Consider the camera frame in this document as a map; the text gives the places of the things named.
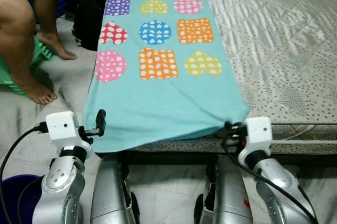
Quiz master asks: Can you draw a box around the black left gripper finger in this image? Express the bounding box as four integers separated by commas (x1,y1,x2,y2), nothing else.
94,109,107,137

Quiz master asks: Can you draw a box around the teal blanket with colourful shapes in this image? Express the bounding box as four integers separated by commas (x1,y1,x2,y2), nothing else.
83,0,251,154

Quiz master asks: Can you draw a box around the silver left robot leg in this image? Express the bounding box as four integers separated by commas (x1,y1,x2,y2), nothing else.
91,153,140,224

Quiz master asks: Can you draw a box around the silver robot leg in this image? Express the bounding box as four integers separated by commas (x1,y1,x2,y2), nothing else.
91,153,140,224
195,156,254,224

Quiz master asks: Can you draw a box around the silver right robot leg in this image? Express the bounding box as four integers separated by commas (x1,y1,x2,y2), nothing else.
195,156,254,224

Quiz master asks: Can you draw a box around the dark bed base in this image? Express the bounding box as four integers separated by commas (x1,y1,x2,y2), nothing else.
103,150,337,168

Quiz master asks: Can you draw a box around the white quilted mattress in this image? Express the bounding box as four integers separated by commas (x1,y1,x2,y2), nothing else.
126,0,337,155

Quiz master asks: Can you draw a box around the purple bucket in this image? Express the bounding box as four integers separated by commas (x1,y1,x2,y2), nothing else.
0,174,43,224

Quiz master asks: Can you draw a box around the green plastic stool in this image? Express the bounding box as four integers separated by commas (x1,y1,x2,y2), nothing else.
0,35,53,96

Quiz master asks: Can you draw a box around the black bag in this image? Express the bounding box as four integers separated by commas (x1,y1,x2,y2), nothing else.
71,0,114,51

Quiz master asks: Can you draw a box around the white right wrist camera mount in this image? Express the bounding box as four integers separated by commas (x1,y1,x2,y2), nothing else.
239,116,273,154

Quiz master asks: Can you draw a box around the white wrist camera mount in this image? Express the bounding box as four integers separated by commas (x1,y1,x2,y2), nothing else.
46,111,93,154
239,116,273,154

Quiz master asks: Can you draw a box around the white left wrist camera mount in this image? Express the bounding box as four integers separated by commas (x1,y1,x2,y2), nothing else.
46,111,93,154

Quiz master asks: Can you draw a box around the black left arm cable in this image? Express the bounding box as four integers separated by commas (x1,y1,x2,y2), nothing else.
0,124,48,224

